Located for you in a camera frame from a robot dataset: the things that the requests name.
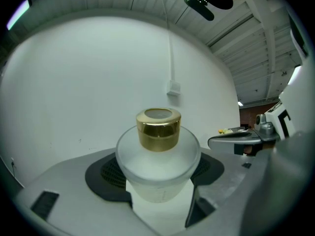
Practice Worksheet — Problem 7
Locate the white wall conduit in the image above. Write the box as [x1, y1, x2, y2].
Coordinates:
[161, 0, 178, 82]

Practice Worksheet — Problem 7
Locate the clear glass jar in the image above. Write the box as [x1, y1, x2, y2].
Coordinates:
[115, 107, 202, 204]

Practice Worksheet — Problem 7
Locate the white wall junction box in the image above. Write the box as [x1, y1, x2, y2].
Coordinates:
[166, 80, 182, 96]

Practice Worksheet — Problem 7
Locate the person's white printed sweatshirt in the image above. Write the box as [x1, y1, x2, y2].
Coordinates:
[279, 64, 315, 132]

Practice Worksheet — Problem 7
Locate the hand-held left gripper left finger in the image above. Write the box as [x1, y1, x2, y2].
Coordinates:
[13, 148, 158, 236]

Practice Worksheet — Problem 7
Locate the ceiling light strip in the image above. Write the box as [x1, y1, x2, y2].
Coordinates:
[286, 65, 303, 86]
[6, 0, 31, 31]

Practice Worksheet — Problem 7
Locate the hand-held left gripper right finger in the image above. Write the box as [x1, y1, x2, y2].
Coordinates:
[172, 131, 312, 236]

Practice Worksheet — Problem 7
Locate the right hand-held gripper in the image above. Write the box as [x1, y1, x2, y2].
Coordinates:
[208, 98, 300, 155]

